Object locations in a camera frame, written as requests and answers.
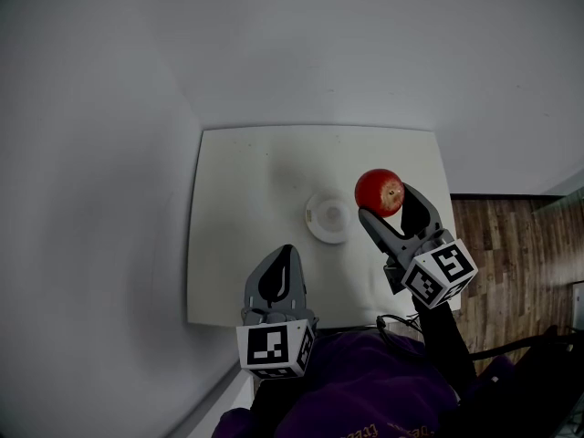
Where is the person's right forearm black sleeve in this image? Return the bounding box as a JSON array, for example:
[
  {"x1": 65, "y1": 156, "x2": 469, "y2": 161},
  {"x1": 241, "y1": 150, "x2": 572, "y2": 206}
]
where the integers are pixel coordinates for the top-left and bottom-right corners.
[{"x1": 416, "y1": 299, "x2": 479, "y2": 399}]

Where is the white table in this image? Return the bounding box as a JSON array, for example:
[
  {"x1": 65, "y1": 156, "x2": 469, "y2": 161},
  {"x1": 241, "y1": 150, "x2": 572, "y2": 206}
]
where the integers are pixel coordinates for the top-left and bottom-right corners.
[{"x1": 185, "y1": 124, "x2": 455, "y2": 330}]

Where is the thin black cable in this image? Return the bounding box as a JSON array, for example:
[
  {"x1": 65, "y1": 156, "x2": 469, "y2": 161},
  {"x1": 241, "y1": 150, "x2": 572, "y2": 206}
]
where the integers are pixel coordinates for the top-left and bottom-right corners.
[{"x1": 375, "y1": 312, "x2": 426, "y2": 360}]

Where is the red apple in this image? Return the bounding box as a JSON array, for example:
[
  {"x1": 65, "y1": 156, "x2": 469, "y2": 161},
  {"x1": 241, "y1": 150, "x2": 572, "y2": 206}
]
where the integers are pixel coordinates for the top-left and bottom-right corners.
[{"x1": 354, "y1": 167, "x2": 406, "y2": 219}]

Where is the person's left forearm black sleeve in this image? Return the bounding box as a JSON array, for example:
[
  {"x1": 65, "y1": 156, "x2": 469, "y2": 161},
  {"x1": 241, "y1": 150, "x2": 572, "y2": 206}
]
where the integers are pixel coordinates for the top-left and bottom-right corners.
[{"x1": 249, "y1": 375, "x2": 317, "y2": 431}]

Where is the person's purple top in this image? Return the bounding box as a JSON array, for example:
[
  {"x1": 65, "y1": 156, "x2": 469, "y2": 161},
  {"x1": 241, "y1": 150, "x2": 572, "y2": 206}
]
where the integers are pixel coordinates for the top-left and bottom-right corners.
[{"x1": 211, "y1": 328, "x2": 519, "y2": 438}]

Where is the white small plate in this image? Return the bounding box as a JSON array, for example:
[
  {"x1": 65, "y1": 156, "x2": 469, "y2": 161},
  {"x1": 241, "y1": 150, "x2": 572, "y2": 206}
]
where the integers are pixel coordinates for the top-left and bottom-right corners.
[{"x1": 304, "y1": 189, "x2": 354, "y2": 245}]

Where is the black shoulder bag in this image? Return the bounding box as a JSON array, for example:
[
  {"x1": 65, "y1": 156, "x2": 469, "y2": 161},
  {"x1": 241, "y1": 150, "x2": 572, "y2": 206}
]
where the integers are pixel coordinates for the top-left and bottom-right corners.
[{"x1": 455, "y1": 323, "x2": 584, "y2": 438}]

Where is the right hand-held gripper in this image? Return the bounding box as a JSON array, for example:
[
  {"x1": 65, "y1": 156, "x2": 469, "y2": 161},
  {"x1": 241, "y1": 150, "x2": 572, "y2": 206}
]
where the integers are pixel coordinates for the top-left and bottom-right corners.
[{"x1": 357, "y1": 184, "x2": 479, "y2": 311}]

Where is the white box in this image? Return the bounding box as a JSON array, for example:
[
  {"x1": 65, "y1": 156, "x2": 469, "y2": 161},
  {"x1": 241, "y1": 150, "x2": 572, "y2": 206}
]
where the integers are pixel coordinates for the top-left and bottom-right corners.
[{"x1": 569, "y1": 279, "x2": 584, "y2": 319}]

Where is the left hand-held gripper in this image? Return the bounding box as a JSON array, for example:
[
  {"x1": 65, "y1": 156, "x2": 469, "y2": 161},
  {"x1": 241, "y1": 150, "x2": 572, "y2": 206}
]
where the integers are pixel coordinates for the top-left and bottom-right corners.
[{"x1": 235, "y1": 244, "x2": 319, "y2": 381}]

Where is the frosted glass panel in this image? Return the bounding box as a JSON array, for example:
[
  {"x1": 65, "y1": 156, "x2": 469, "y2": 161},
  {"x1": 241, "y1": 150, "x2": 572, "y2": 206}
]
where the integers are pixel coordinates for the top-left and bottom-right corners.
[{"x1": 530, "y1": 165, "x2": 584, "y2": 210}]

